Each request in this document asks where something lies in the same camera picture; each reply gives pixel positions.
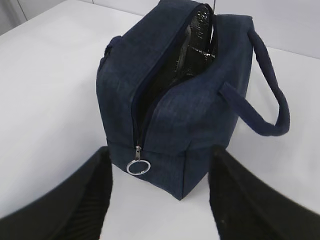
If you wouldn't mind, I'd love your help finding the navy blue lunch bag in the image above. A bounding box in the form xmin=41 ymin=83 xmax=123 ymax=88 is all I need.
xmin=96 ymin=0 xmax=290 ymax=200

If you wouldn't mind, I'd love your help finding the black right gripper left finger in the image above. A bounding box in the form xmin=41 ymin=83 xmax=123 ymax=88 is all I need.
xmin=0 ymin=146 xmax=113 ymax=240

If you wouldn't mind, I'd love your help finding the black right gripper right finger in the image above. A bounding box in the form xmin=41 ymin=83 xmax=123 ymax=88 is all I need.
xmin=208 ymin=145 xmax=320 ymax=240

